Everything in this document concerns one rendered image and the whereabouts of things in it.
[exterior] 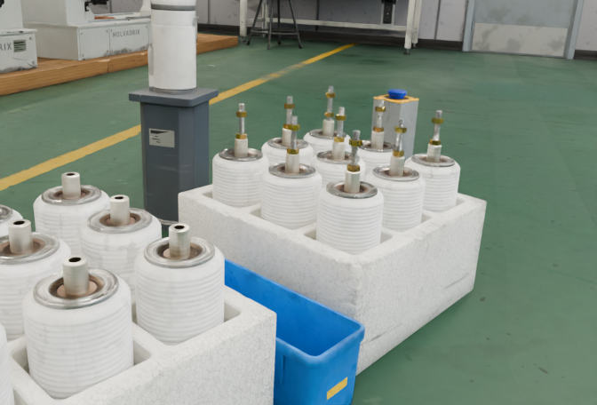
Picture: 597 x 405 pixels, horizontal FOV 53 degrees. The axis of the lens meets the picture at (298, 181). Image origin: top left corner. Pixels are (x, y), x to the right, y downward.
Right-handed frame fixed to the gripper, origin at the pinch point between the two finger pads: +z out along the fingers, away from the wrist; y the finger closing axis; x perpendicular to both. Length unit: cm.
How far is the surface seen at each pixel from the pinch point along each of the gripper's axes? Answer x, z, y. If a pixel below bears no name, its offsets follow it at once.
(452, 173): -13.1, 24.3, -9.3
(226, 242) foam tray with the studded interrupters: 22.5, 35.2, -22.6
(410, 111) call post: -5.9, 19.5, 17.7
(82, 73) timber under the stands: 164, 44, 188
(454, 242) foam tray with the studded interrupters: -14.3, 35.4, -12.8
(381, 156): -0.9, 23.8, -4.0
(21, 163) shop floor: 103, 47, 42
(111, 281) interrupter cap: 23, 23, -61
